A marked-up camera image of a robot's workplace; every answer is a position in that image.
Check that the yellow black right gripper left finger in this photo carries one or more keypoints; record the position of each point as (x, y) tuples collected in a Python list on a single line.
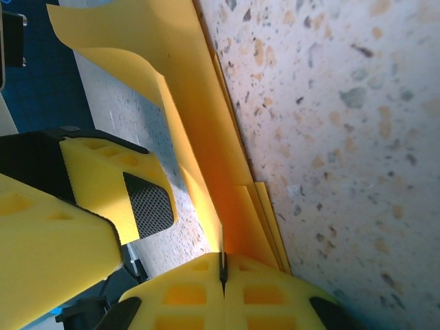
[(185, 295)]

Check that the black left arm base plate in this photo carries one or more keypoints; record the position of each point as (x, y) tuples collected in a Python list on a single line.
[(13, 38)]

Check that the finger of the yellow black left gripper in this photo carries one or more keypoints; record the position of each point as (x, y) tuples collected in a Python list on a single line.
[(51, 258), (99, 172)]

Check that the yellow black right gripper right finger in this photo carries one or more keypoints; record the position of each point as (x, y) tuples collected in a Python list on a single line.
[(268, 299)]

